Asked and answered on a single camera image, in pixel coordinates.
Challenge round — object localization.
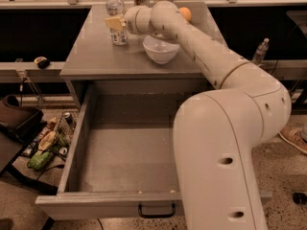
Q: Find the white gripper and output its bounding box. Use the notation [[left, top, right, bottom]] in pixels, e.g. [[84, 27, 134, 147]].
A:
[[105, 6, 153, 35]]

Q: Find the clear plastic water bottle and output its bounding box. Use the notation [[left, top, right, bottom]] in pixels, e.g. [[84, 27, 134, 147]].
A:
[[106, 0, 128, 46]]

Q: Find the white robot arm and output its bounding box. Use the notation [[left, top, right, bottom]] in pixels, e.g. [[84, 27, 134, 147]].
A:
[[106, 1, 292, 230]]

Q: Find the grey cabinet counter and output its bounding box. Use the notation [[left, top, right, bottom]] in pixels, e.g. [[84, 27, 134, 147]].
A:
[[59, 1, 242, 109]]

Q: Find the open grey top drawer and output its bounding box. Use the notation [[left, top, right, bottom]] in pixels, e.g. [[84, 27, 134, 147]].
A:
[[35, 83, 272, 221]]

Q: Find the clear bottle on ledge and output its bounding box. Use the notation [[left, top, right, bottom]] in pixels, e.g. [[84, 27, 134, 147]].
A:
[[251, 38, 270, 65]]

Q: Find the white ceramic bowl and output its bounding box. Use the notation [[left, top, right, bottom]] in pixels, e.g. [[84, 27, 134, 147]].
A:
[[143, 35, 180, 64]]

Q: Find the orange fruit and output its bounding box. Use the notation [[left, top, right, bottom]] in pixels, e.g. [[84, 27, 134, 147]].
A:
[[179, 7, 192, 22]]

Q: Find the black yellow tape measure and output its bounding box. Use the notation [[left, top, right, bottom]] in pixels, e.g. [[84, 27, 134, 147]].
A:
[[34, 57, 50, 69]]

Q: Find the dark brown bag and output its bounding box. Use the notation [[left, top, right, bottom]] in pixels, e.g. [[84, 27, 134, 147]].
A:
[[0, 95, 43, 142]]

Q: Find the green snack bag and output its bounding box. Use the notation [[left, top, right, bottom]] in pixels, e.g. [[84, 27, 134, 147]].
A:
[[27, 151, 54, 171]]

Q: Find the brown shoe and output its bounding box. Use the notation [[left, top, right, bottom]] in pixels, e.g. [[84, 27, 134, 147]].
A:
[[279, 127, 307, 154]]

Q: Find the small black object on floor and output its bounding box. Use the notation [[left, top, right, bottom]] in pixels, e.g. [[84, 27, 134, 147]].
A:
[[293, 193, 307, 205]]

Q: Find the wire basket of snacks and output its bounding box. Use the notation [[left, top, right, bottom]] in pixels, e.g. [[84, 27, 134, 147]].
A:
[[37, 110, 78, 154]]

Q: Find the black drawer handle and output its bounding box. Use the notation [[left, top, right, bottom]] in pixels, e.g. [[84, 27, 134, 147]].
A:
[[138, 203, 176, 219]]

